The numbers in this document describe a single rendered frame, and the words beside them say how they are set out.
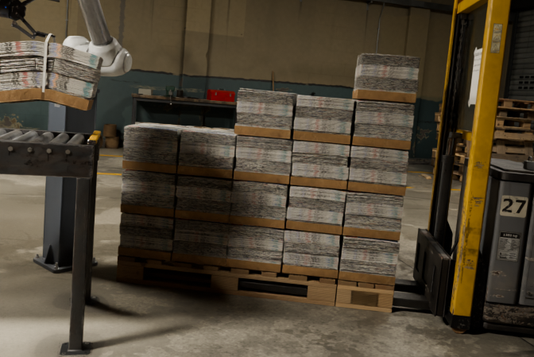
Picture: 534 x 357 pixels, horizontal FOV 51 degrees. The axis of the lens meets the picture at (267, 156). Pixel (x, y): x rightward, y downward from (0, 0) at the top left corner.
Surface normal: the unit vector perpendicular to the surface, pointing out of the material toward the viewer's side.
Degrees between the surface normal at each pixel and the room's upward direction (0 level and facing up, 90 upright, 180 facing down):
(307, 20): 90
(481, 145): 90
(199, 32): 90
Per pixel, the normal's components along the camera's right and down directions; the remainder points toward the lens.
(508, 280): -0.09, 0.10
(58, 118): -0.67, 0.02
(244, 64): 0.24, 0.12
